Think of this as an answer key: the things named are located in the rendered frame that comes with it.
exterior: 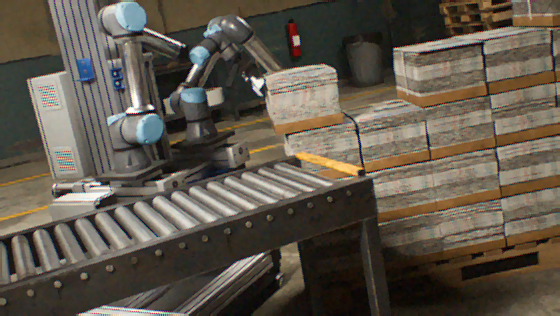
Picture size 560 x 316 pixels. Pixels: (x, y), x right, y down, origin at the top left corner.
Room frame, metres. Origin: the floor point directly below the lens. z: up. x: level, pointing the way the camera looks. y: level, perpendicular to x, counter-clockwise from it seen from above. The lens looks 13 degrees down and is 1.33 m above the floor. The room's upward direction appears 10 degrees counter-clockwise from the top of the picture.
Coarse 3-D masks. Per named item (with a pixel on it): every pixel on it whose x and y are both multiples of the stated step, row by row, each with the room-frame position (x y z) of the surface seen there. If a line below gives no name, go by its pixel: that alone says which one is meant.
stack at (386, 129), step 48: (480, 96) 2.75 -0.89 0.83; (528, 96) 2.73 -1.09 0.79; (288, 144) 2.73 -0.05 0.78; (336, 144) 2.68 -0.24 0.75; (384, 144) 2.69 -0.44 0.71; (432, 144) 2.70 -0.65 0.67; (528, 144) 2.72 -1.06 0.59; (384, 192) 2.69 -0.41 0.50; (432, 192) 2.70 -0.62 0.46; (528, 192) 2.74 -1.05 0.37; (336, 240) 2.68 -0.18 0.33; (384, 240) 2.69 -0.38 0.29; (432, 240) 2.70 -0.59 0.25; (480, 240) 2.71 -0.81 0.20; (336, 288) 2.67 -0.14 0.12; (432, 288) 2.70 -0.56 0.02
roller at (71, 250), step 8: (64, 224) 2.02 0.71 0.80; (56, 232) 1.96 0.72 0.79; (64, 232) 1.91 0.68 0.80; (64, 240) 1.84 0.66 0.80; (72, 240) 1.82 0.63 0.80; (64, 248) 1.78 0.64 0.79; (72, 248) 1.74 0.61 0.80; (80, 248) 1.77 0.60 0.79; (64, 256) 1.74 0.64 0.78; (72, 256) 1.67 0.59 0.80; (80, 256) 1.66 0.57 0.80
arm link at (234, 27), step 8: (232, 16) 3.20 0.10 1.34; (224, 24) 3.18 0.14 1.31; (232, 24) 3.17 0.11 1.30; (240, 24) 3.17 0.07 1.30; (224, 32) 3.19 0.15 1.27; (232, 32) 3.16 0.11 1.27; (240, 32) 3.16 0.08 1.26; (248, 32) 3.17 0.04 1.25; (240, 40) 3.17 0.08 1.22; (248, 40) 3.17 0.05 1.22; (256, 40) 3.20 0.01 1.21; (248, 48) 3.20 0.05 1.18; (256, 48) 3.19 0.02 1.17; (264, 48) 3.22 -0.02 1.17; (256, 56) 3.21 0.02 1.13; (264, 56) 3.21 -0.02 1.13; (272, 56) 3.24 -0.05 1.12; (264, 64) 3.23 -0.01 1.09; (272, 64) 3.23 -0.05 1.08; (280, 64) 3.26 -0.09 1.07
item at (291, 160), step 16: (288, 160) 2.35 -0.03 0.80; (224, 176) 2.26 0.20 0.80; (240, 176) 2.27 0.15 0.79; (160, 192) 2.20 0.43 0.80; (112, 208) 2.10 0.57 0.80; (128, 208) 2.12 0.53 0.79; (48, 224) 2.04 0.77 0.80; (96, 224) 2.07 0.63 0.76; (144, 224) 2.13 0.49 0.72; (0, 240) 1.96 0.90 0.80; (32, 240) 2.00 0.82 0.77; (80, 240) 2.05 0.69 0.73; (32, 256) 1.99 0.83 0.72
